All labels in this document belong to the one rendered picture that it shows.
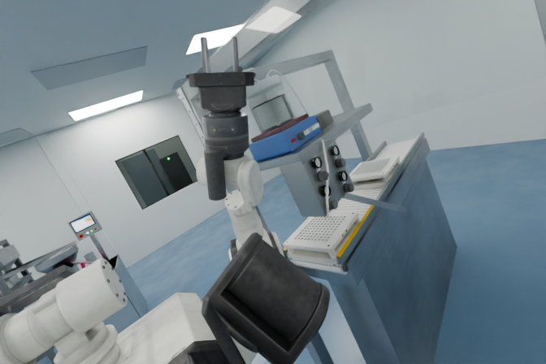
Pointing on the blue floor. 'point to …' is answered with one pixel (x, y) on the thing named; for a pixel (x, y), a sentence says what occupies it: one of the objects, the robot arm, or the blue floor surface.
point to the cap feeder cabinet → (125, 318)
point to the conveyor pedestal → (404, 283)
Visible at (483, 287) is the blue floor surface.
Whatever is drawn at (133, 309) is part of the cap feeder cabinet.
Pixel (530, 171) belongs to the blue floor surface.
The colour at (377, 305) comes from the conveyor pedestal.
